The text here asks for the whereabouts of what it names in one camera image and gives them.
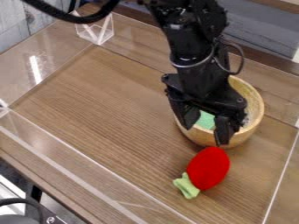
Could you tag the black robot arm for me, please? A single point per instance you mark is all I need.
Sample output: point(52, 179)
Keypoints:
point(192, 25)

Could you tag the red plush strawberry toy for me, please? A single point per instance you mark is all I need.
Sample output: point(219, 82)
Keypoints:
point(204, 172)

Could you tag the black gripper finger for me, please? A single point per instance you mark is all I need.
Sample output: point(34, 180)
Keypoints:
point(225, 128)
point(186, 112)

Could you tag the green rectangular block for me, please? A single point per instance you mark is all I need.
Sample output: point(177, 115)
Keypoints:
point(205, 121)

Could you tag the clear acrylic corner bracket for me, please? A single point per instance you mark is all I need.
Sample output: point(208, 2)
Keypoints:
point(96, 33)

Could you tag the black table leg bracket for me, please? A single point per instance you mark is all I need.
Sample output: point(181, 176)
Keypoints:
point(38, 212)

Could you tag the clear acrylic tray wall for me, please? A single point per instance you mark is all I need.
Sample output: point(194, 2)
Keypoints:
point(86, 187)

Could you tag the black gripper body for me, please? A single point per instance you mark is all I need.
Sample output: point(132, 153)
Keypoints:
point(201, 80)

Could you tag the light wooden bowl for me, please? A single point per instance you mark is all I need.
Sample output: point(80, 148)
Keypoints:
point(202, 136)

